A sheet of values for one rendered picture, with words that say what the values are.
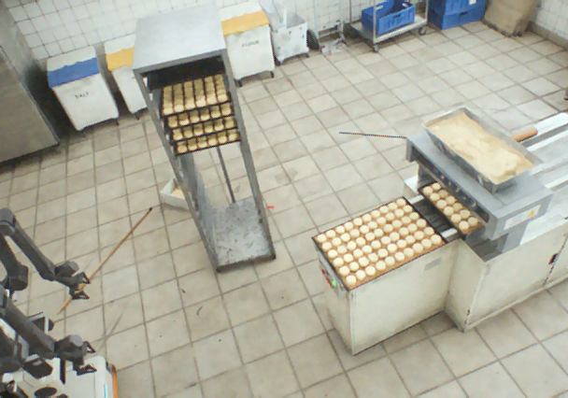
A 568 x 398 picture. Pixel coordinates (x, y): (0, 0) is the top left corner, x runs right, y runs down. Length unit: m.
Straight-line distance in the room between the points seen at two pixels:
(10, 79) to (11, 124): 0.50
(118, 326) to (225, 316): 0.82
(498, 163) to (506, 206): 0.21
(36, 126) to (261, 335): 3.31
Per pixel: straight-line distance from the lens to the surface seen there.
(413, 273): 2.58
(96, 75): 5.29
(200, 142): 2.73
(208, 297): 3.49
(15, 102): 5.19
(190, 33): 2.61
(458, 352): 3.19
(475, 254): 2.56
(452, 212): 2.62
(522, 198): 2.40
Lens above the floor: 2.82
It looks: 45 degrees down
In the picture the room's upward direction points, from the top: 11 degrees counter-clockwise
